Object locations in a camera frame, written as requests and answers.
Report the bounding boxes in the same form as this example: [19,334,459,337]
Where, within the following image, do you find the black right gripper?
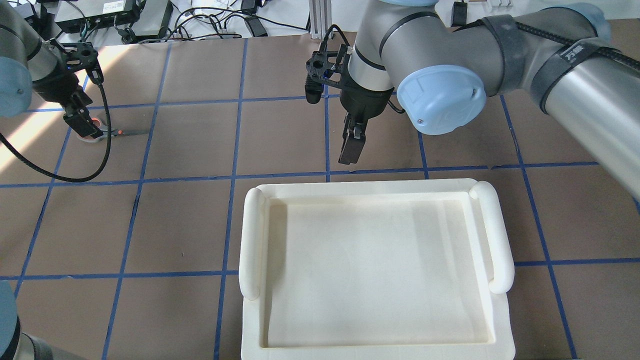
[338,87,394,166]

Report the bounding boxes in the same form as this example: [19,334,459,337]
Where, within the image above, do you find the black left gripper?
[34,70,104,140]

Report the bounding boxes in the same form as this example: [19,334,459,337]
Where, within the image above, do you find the orange grey handled scissors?
[77,117,149,143]

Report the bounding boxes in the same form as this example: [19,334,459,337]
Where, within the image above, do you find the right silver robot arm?
[346,0,640,198]

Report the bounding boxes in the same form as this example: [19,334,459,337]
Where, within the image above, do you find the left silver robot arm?
[0,0,114,360]

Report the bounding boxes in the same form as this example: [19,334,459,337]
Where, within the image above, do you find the black electronics box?
[52,0,174,42]

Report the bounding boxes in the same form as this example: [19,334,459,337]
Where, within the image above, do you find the white foam tray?
[238,178,515,360]

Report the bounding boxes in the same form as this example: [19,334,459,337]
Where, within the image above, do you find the black power adapter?
[243,15,269,38]

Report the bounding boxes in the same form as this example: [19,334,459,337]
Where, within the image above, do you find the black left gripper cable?
[0,75,113,183]

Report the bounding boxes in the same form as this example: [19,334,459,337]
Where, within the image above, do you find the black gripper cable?
[320,24,406,115]
[0,75,113,183]

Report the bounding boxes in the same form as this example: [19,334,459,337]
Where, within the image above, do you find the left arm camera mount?
[50,39,105,85]

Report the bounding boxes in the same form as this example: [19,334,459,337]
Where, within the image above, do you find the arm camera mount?
[304,43,351,104]
[50,39,105,85]

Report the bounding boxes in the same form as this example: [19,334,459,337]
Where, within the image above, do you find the right arm camera mount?
[304,43,351,104]

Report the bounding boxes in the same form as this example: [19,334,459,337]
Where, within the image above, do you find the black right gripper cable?
[320,24,406,115]

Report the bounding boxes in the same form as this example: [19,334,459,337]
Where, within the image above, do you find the aluminium frame post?
[308,0,333,40]

